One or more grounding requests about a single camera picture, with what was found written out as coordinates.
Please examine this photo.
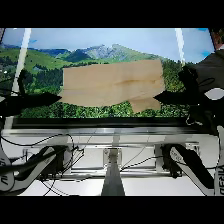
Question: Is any beige garment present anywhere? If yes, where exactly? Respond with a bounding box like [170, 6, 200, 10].
[57, 59, 167, 114]

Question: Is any black cable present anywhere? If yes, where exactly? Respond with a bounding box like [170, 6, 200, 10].
[0, 133, 76, 158]
[119, 155, 165, 172]

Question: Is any silver frame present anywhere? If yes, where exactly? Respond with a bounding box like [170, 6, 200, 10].
[0, 126, 224, 197]

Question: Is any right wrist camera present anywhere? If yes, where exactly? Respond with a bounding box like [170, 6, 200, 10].
[177, 64, 200, 94]

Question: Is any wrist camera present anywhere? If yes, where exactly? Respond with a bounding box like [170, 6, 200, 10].
[177, 64, 200, 94]
[17, 68, 29, 96]

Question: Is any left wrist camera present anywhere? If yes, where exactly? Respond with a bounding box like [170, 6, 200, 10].
[17, 68, 29, 96]

